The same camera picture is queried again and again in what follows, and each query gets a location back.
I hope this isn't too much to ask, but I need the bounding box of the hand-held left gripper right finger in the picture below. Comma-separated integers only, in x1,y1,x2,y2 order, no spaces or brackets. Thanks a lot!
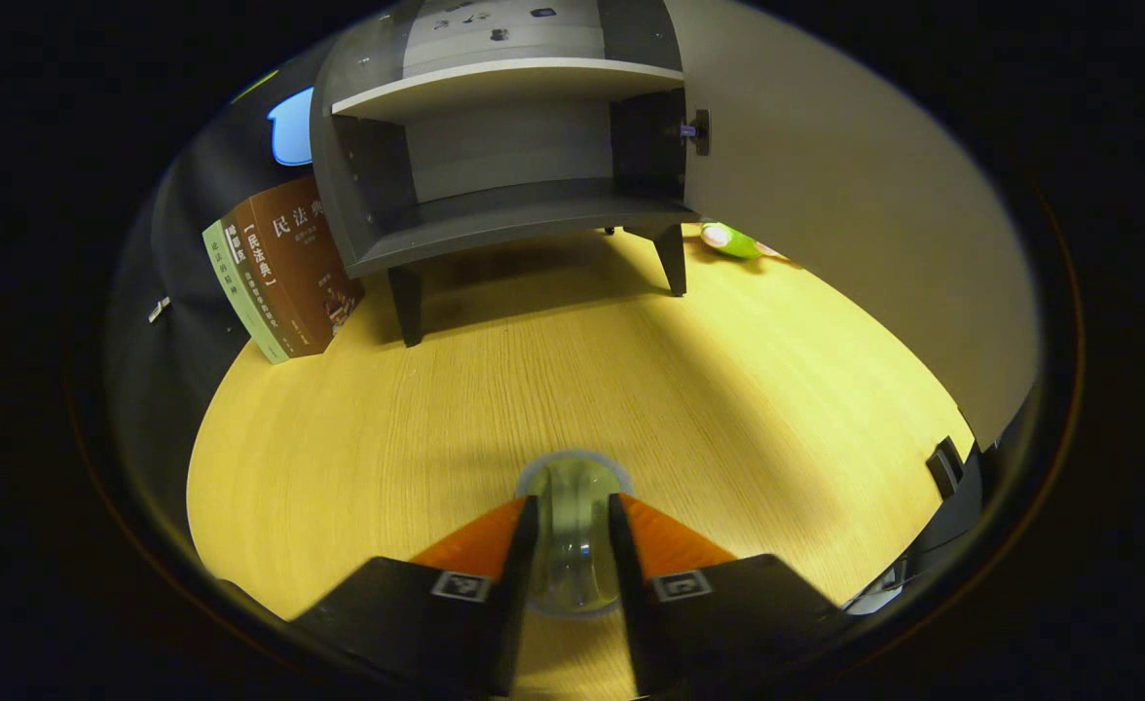
609,494,846,698

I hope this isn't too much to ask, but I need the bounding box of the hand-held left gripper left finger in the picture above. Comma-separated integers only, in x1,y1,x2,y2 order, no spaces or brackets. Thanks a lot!
290,495,541,700

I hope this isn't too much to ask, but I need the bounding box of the black backdrop cloth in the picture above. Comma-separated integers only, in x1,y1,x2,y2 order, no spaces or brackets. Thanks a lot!
110,63,359,575

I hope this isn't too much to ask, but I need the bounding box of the green plush toy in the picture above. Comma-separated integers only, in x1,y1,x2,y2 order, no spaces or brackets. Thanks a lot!
697,222,797,266

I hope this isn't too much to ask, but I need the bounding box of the green glass bottle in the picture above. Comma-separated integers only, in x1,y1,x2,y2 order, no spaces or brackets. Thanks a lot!
532,462,622,616

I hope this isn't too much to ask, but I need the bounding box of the metal door hinge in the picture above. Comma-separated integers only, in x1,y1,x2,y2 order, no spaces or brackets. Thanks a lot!
678,109,713,157

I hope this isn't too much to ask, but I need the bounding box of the beige cabinet door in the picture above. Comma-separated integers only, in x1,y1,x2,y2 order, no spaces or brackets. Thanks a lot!
665,0,1039,451

